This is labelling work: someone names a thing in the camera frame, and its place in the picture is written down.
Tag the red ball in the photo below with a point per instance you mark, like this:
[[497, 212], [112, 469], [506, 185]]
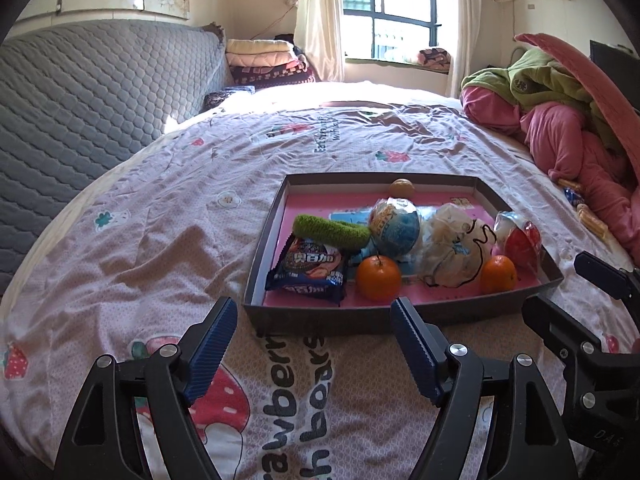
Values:
[[519, 239]]

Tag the cream left curtain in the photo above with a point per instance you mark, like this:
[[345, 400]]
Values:
[[318, 32]]

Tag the yellow wafer snack pack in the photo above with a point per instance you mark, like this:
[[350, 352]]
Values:
[[590, 220]]

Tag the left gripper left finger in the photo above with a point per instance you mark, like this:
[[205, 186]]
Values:
[[102, 440]]

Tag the blue ball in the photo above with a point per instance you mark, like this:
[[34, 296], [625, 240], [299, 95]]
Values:
[[394, 225]]

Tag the green blanket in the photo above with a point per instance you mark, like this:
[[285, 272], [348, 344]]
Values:
[[536, 78]]

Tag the shallow dark cardboard box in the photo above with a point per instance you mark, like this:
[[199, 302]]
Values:
[[355, 314]]

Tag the stack of folded blankets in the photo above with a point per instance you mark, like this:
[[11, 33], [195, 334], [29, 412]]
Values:
[[268, 63]]

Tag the window with dark frame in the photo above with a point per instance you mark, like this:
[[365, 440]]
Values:
[[389, 30]]

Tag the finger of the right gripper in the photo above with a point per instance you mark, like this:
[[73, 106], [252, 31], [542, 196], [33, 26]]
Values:
[[615, 282], [555, 324]]

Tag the small blue candy wrapper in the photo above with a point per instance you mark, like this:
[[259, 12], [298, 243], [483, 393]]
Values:
[[573, 197]]

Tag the pink patterned bed sheet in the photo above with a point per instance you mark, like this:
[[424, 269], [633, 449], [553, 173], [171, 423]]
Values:
[[142, 254]]

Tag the white cloth drawstring pouch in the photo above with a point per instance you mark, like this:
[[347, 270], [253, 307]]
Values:
[[453, 247]]

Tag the patterned cushion on sill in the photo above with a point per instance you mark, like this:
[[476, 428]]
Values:
[[435, 59]]

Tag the orange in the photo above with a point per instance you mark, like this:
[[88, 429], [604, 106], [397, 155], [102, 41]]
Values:
[[378, 278], [498, 275]]

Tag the pink crumpled quilt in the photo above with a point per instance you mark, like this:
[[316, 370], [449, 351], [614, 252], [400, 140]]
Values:
[[564, 145]]

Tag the blue snack packet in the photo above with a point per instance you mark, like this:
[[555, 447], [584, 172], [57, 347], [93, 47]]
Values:
[[310, 269]]

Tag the grey quilted headboard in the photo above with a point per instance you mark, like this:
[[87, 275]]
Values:
[[79, 99]]

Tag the dark pillow by headboard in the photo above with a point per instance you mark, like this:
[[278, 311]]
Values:
[[214, 99]]

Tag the sheer right curtain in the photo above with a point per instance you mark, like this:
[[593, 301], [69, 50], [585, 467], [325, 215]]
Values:
[[465, 33]]

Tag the walnut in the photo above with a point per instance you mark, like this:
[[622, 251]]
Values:
[[402, 188]]

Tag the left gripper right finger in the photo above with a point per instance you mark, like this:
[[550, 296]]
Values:
[[526, 438]]

